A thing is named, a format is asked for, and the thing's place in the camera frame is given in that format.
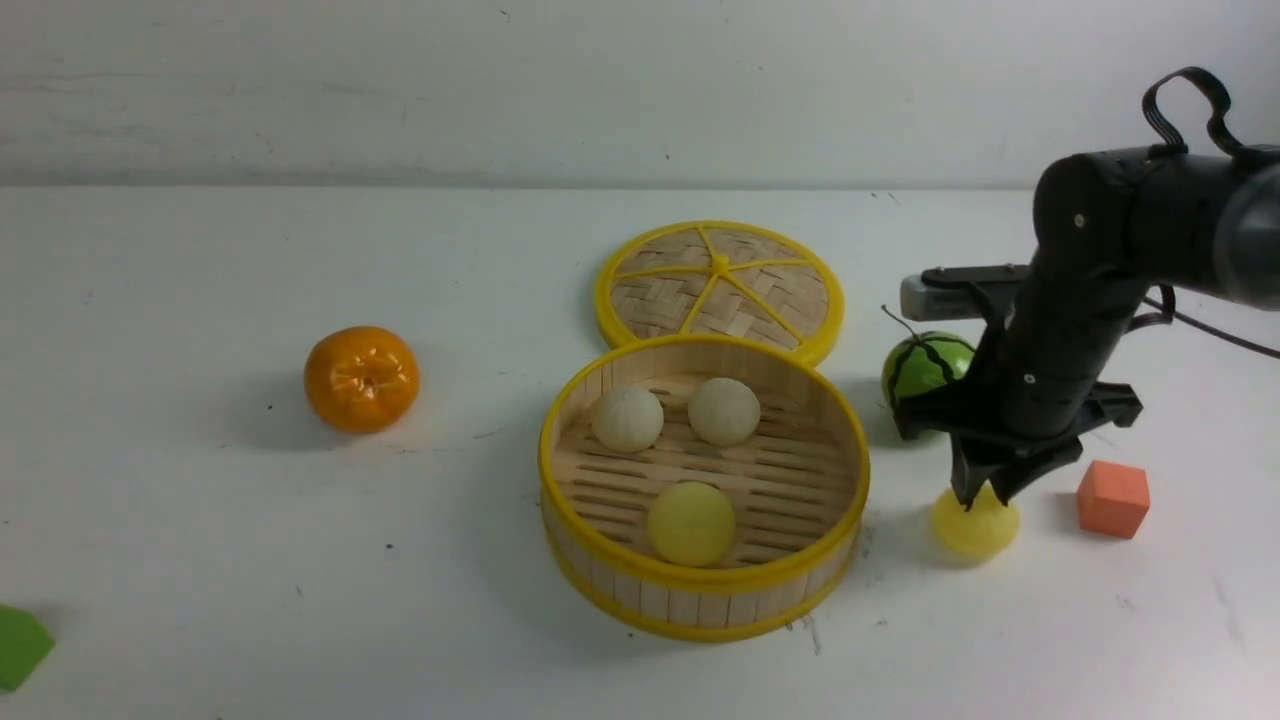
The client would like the bamboo steamer tray yellow rim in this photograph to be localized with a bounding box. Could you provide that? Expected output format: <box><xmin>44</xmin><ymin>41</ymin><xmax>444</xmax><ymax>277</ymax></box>
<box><xmin>538</xmin><ymin>334</ymin><xmax>870</xmax><ymax>642</ymax></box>

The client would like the green toy watermelon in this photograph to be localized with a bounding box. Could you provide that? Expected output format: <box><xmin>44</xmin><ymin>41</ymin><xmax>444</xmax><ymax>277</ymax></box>
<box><xmin>879</xmin><ymin>305</ymin><xmax>977</xmax><ymax>410</ymax></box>

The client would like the woven bamboo steamer lid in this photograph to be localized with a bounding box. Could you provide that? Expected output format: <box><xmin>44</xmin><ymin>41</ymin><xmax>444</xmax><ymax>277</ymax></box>
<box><xmin>591</xmin><ymin>220</ymin><xmax>845</xmax><ymax>366</ymax></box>

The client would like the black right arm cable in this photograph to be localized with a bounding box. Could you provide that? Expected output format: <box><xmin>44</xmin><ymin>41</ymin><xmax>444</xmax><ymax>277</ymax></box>
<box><xmin>1128</xmin><ymin>67</ymin><xmax>1280</xmax><ymax>361</ymax></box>

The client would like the orange foam cube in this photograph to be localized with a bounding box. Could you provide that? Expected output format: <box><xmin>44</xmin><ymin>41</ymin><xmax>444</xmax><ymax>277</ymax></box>
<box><xmin>1075</xmin><ymin>460</ymin><xmax>1151</xmax><ymax>541</ymax></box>

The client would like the white bun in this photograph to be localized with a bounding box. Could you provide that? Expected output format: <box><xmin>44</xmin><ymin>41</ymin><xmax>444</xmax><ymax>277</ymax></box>
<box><xmin>590</xmin><ymin>386</ymin><xmax>666</xmax><ymax>454</ymax></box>
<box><xmin>687</xmin><ymin>377</ymin><xmax>762</xmax><ymax>447</ymax></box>

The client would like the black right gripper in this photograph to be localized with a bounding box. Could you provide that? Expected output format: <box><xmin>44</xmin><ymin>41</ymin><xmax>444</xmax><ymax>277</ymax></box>
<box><xmin>893</xmin><ymin>270</ymin><xmax>1144</xmax><ymax>511</ymax></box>

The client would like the green foam block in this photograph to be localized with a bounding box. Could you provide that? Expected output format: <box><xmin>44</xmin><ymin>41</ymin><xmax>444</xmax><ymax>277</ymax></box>
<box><xmin>0</xmin><ymin>603</ymin><xmax>55</xmax><ymax>693</ymax></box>

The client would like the yellow bun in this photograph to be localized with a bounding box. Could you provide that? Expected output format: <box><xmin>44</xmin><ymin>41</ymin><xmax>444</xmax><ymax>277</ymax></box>
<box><xmin>646</xmin><ymin>482</ymin><xmax>737</xmax><ymax>568</ymax></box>
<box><xmin>931</xmin><ymin>484</ymin><xmax>1021</xmax><ymax>562</ymax></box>

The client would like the orange toy tangerine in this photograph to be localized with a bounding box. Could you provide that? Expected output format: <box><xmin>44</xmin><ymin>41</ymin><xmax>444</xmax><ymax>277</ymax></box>
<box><xmin>303</xmin><ymin>325</ymin><xmax>421</xmax><ymax>434</ymax></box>

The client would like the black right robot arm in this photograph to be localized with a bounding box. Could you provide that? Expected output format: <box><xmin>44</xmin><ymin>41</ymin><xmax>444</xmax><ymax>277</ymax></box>
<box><xmin>893</xmin><ymin>149</ymin><xmax>1279</xmax><ymax>509</ymax></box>

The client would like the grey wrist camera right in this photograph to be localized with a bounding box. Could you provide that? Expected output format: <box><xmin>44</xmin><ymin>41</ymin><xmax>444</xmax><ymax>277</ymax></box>
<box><xmin>899</xmin><ymin>264</ymin><xmax>1029</xmax><ymax>322</ymax></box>

